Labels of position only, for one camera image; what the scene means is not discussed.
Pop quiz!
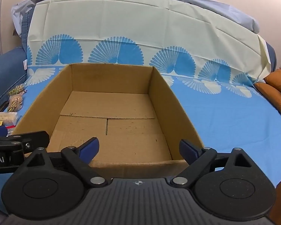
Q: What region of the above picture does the clear pale cracker packet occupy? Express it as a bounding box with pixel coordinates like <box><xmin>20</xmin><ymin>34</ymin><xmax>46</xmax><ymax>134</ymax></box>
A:
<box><xmin>0</xmin><ymin>112</ymin><xmax>18</xmax><ymax>125</ymax></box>

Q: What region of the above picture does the orange cushion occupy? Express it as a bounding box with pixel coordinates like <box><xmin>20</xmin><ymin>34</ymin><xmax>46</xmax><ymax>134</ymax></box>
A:
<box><xmin>254</xmin><ymin>68</ymin><xmax>281</xmax><ymax>122</ymax></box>

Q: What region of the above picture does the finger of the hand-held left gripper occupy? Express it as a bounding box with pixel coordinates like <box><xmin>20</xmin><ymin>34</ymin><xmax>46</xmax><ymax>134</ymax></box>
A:
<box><xmin>0</xmin><ymin>131</ymin><xmax>50</xmax><ymax>155</ymax></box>

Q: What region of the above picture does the brown cardboard box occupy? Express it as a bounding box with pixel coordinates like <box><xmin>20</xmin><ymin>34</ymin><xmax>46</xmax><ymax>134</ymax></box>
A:
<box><xmin>12</xmin><ymin>63</ymin><xmax>204</xmax><ymax>181</ymax></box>

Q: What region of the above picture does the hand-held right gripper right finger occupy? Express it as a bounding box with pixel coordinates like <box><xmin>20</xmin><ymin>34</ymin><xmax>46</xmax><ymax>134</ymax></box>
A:
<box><xmin>171</xmin><ymin>139</ymin><xmax>253</xmax><ymax>189</ymax></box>

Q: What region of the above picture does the clear green nut packet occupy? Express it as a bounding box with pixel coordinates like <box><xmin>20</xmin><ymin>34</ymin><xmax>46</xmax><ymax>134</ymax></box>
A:
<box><xmin>10</xmin><ymin>84</ymin><xmax>26</xmax><ymax>96</ymax></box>

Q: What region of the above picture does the black snack packet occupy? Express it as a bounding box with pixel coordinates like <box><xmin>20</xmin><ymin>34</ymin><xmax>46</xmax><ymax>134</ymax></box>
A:
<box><xmin>0</xmin><ymin>101</ymin><xmax>10</xmax><ymax>114</ymax></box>

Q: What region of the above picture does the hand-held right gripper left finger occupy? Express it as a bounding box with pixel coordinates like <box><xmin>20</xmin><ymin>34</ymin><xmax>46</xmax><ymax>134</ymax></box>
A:
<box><xmin>19</xmin><ymin>137</ymin><xmax>108</xmax><ymax>188</ymax></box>

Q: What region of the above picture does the clear brown nut brittle packet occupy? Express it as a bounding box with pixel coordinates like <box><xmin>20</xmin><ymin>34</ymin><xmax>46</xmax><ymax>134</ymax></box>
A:
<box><xmin>7</xmin><ymin>93</ymin><xmax>25</xmax><ymax>112</ymax></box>

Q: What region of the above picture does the purple snack packet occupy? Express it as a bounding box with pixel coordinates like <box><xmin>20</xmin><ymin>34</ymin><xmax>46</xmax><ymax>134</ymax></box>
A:
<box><xmin>0</xmin><ymin>125</ymin><xmax>16</xmax><ymax>137</ymax></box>

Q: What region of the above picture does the light blue cover sheet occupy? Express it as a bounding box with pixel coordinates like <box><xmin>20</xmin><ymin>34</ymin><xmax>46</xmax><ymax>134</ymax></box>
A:
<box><xmin>10</xmin><ymin>0</ymin><xmax>260</xmax><ymax>38</ymax></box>

